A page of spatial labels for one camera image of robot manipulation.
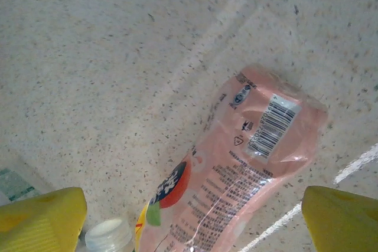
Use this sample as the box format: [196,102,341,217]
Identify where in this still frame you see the white tea bottle green cap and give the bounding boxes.
[0,168,41,204]

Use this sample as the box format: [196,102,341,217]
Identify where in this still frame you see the pink label crushed bottle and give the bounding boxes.
[84,63,329,252]

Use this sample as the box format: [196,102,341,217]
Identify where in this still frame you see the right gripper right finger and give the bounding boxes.
[301,185,378,252]

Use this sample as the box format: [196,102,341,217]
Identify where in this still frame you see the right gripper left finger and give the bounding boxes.
[0,186,88,252]

